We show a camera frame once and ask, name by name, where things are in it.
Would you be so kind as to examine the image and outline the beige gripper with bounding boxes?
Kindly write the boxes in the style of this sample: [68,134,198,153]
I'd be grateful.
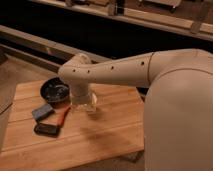
[70,91,97,113]

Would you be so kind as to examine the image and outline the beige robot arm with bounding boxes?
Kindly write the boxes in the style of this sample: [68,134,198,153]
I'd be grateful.
[58,49,213,171]

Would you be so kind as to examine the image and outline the black ceramic bowl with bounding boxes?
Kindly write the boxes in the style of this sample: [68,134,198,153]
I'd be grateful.
[40,77,70,103]

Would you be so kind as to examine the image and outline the blue-grey sponge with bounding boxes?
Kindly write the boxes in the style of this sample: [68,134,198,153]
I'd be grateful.
[32,104,54,122]

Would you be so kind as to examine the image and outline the orange-handled black brush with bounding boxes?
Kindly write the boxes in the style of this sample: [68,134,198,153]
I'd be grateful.
[34,106,71,137]

